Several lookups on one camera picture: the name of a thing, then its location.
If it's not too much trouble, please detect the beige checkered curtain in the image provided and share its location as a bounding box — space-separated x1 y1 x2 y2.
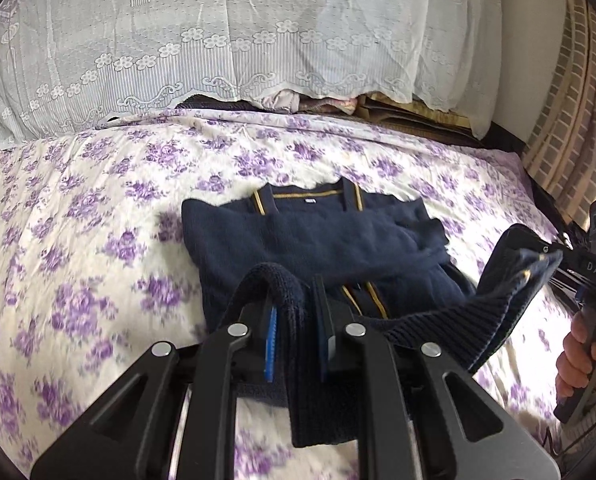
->
522 0 596 221

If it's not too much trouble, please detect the purple floral bed sheet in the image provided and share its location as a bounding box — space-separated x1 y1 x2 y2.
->
0 109 593 480

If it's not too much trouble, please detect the navy knit cardigan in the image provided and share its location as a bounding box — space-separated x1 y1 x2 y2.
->
180 177 563 448

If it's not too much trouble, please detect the black cable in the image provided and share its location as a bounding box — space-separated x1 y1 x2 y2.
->
542 422 581 463

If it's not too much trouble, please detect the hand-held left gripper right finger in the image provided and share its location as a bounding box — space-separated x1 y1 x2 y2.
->
313 275 561 480

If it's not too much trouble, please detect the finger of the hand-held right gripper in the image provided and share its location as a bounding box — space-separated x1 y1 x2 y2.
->
540 242 586 281

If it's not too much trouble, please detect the person's right hand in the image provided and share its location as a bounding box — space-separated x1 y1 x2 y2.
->
555 310 596 404

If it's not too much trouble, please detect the white lace cover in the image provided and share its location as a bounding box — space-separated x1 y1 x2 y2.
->
0 0 508 147

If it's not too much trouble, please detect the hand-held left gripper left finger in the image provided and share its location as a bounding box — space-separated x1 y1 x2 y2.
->
30 305 279 480

